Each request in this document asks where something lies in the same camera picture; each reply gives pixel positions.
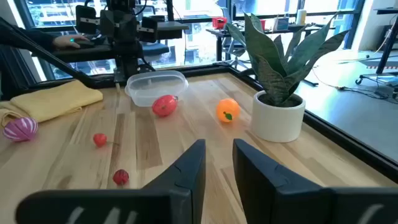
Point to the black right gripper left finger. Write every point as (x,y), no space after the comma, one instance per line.
(174,199)

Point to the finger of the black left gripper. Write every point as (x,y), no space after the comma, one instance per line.
(146,31)
(88,20)

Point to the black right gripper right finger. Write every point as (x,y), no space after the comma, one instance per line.
(273,193)

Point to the small dark red toy berry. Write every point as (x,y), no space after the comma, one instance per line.
(120,176)

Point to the clear plastic tupperware container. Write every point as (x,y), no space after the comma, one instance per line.
(155,90)

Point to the large red toy fruit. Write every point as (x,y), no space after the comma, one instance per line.
(164,105)

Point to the red toy cherry tomato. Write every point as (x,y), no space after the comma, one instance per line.
(99,140)

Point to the orange toy fruit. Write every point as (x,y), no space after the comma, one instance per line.
(227,109)

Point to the purple striped toy onion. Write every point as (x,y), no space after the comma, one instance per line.
(20,129)

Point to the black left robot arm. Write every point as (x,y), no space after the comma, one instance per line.
(130,59)

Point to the person's forearm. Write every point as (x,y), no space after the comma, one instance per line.
(28,37)

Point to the blue office chair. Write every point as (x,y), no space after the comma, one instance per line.
(155,49)

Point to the black desk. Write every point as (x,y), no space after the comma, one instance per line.
(168,29)

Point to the person's hand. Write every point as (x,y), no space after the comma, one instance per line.
(66,42)

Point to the snake plant in white pot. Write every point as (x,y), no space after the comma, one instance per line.
(276,121)

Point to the red box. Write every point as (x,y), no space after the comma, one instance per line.
(219,22)

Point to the black background table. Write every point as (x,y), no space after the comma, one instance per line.
(224,32)

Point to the yellow folded cloth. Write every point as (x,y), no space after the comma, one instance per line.
(53,99)

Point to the red cup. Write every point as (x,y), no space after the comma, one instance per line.
(263,25)

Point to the blue white box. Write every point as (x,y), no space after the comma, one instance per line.
(281,24)

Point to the white cylinder container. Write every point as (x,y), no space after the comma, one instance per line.
(300,17)

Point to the black wheeled stand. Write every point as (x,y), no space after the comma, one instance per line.
(387,46)

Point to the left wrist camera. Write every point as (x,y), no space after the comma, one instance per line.
(121,5)

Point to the black aluminium table frame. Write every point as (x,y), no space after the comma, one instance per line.
(348,141)

